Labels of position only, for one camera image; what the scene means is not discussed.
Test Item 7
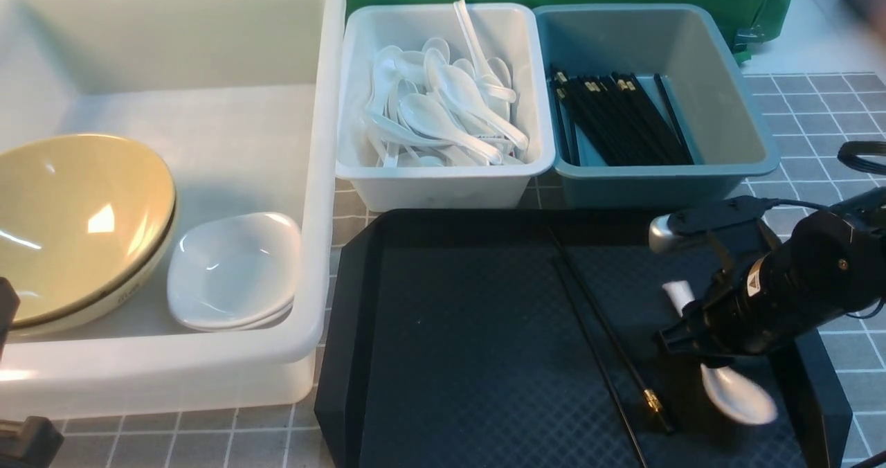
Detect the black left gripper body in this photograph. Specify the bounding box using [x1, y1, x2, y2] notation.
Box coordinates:
[1, 278, 64, 467]

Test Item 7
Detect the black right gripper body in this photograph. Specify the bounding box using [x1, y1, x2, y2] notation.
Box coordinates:
[656, 219, 797, 367]

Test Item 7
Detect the white soup spoon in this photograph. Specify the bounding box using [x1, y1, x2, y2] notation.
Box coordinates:
[662, 280, 778, 426]

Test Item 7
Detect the yellow noodle bowl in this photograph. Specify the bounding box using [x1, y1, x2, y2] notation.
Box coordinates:
[1, 134, 177, 328]

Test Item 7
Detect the white square dish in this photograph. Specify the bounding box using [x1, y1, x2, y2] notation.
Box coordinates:
[167, 213, 301, 328]

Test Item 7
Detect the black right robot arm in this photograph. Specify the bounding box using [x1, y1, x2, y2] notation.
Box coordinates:
[649, 188, 885, 368]

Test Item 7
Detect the yellow bowl in tub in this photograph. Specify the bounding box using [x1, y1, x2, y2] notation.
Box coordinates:
[10, 204, 179, 339]

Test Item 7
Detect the black chopstick on tray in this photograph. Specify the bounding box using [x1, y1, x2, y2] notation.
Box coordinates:
[548, 226, 677, 435]
[551, 258, 649, 467]

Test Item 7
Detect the grey checked tablecloth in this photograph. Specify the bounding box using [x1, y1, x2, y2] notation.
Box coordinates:
[53, 73, 884, 467]

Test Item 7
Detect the bundle of black chopsticks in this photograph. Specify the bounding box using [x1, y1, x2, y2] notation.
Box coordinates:
[548, 65, 703, 168]

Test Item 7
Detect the blue-grey chopstick bin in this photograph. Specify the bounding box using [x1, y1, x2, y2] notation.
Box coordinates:
[534, 3, 779, 210]

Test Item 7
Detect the white dish in tub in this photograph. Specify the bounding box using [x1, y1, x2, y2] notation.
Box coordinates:
[180, 301, 293, 332]

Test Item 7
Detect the black serving tray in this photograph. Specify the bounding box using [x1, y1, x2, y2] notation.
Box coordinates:
[314, 210, 852, 467]

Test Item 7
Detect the white spoon bin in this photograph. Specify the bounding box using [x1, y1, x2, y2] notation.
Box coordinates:
[336, 2, 557, 212]

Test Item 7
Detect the pile of white spoons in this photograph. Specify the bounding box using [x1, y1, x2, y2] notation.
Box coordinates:
[361, 0, 530, 168]

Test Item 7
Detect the large white plastic tub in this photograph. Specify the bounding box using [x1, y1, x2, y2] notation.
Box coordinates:
[2, 0, 345, 420]

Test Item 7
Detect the black cable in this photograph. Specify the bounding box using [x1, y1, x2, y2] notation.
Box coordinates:
[761, 141, 886, 213]

